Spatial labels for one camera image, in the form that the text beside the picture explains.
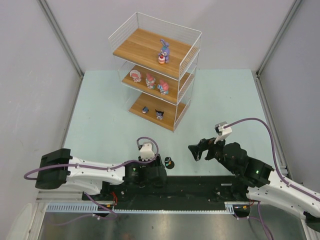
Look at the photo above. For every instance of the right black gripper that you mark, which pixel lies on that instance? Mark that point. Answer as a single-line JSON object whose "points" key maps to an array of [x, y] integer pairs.
{"points": [[208, 149]]}

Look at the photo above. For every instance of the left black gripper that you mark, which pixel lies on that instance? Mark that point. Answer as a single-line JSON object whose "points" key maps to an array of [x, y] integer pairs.
{"points": [[158, 169]]}

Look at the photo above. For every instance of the pink bunny blue bow figurine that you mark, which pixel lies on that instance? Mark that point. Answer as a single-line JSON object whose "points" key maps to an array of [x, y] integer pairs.
{"points": [[163, 87]]}

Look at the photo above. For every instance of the pink bunny flower crown figurine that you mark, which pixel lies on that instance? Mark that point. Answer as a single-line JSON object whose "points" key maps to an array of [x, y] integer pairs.
{"points": [[150, 81]]}

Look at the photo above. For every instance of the white pink round figurine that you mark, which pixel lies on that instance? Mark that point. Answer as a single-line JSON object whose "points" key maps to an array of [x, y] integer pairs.
{"points": [[135, 75]]}

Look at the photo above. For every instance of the purple rabbit figurine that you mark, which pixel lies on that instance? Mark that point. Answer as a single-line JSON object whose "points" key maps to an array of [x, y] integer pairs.
{"points": [[164, 54]]}

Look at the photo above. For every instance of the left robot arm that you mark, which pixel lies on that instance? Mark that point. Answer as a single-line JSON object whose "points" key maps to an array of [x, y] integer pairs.
{"points": [[61, 170]]}

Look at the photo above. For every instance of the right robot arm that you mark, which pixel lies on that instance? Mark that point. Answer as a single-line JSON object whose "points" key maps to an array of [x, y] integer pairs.
{"points": [[263, 183]]}

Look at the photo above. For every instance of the black duck figurine right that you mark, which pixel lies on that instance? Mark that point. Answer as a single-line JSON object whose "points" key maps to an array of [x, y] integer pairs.
{"points": [[169, 163]]}

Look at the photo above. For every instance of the black eared purple figurine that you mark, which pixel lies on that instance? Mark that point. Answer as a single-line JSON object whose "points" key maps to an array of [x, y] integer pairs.
{"points": [[159, 114]]}

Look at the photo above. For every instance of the small blue lying figurine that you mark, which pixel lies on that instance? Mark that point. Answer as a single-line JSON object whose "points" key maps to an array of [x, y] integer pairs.
{"points": [[145, 110]]}

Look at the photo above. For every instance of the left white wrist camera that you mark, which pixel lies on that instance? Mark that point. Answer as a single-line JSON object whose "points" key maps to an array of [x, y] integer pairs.
{"points": [[146, 152]]}

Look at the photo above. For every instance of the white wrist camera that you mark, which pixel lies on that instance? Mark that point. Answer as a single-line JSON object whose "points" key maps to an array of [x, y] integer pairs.
{"points": [[146, 152], [223, 131]]}

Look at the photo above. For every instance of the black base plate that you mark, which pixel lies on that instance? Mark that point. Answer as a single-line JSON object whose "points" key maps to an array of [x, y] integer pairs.
{"points": [[180, 193]]}

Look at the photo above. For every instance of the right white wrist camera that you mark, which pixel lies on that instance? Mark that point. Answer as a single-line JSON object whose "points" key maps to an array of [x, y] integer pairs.
{"points": [[223, 131]]}

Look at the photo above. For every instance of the white wire three-tier shelf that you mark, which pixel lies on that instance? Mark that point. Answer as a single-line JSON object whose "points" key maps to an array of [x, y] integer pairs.
{"points": [[136, 44]]}

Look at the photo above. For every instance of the aluminium frame rail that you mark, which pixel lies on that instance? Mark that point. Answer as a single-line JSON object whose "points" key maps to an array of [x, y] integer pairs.
{"points": [[59, 196]]}

